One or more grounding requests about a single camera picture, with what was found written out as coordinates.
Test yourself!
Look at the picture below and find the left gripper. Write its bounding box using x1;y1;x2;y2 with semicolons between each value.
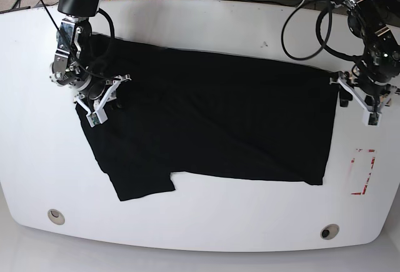
330;71;399;116

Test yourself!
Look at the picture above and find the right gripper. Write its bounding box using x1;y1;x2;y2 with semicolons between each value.
73;74;131;118

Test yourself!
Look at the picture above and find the black t-shirt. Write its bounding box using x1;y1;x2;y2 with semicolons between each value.
76;40;338;201

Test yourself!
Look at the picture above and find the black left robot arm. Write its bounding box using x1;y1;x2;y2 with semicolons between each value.
304;0;399;125

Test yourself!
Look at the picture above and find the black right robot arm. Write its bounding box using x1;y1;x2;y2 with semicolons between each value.
49;0;131;126

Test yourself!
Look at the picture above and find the red tape rectangle marking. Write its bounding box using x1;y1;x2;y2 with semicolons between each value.
347;148;377;196

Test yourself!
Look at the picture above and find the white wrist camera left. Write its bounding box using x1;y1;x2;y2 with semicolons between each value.
362;111;381;126

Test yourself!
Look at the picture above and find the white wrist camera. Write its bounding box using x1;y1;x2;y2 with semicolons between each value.
362;111;381;126
86;109;108;128

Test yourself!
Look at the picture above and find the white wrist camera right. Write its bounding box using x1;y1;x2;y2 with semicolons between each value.
86;109;108;128

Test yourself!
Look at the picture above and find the left table cable grommet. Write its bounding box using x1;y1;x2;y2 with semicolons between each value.
47;209;65;226

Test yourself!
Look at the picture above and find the table cable grommet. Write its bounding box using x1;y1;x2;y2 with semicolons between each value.
320;224;339;240
47;209;65;226

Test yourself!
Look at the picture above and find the right table cable grommet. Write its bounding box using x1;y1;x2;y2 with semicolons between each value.
320;224;339;240

